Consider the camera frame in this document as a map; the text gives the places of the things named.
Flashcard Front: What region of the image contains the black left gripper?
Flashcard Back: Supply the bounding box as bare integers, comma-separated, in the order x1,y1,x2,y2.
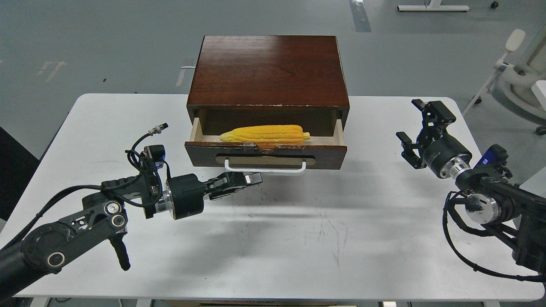
166,172,263,220

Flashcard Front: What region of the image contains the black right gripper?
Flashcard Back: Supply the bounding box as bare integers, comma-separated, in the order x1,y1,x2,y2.
396,99,472,179

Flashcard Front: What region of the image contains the wooden drawer with dark front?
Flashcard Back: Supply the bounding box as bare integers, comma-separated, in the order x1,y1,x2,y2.
184,117,348,170

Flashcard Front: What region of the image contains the yellow corn cob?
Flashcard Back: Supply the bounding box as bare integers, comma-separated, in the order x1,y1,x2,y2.
220,125,311,148

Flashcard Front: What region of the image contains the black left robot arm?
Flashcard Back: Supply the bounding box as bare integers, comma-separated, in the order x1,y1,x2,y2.
0,124,262,302

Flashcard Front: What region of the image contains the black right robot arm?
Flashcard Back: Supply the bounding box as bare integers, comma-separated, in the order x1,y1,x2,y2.
396,99,546,283

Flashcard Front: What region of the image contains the white chair background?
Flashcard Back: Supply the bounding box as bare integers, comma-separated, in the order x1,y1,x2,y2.
462,27,546,136

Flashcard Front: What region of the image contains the dark wooden cabinet box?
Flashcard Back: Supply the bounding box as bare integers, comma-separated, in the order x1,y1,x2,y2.
186,35,350,136

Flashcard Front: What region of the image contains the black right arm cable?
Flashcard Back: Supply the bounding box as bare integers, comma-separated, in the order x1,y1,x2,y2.
442,191,546,283

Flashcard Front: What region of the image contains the white drawer handle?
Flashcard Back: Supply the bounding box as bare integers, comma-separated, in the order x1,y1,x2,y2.
224,159,307,176

